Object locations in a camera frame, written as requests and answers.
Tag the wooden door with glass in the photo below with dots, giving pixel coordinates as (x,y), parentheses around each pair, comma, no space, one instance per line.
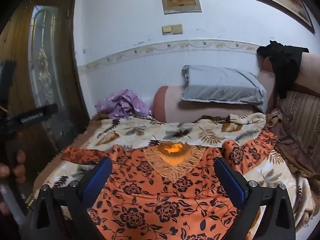
(50,67)

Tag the orange floral garment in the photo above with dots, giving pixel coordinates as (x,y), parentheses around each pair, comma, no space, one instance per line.
(150,205)

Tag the wall electrical panel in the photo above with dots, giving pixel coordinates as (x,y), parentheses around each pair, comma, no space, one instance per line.
(181,1)

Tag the purple floral cloth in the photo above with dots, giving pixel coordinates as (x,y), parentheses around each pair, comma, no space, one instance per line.
(120,102)

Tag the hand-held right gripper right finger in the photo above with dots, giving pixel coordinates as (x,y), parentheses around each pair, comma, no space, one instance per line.
(230,180)

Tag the grey pillow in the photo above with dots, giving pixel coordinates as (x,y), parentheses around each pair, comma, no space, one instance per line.
(220,85)

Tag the leaf print blanket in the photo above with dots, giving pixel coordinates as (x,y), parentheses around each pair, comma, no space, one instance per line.
(150,130)

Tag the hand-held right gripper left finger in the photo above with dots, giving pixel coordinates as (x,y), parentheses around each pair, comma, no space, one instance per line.
(100,177)

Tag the beige wall switch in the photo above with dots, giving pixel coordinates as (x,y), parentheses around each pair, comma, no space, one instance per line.
(167,30)
(177,29)

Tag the black garment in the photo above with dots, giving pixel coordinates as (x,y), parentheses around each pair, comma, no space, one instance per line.
(282,62)

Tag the person's left hand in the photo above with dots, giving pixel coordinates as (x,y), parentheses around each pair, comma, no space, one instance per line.
(20,172)

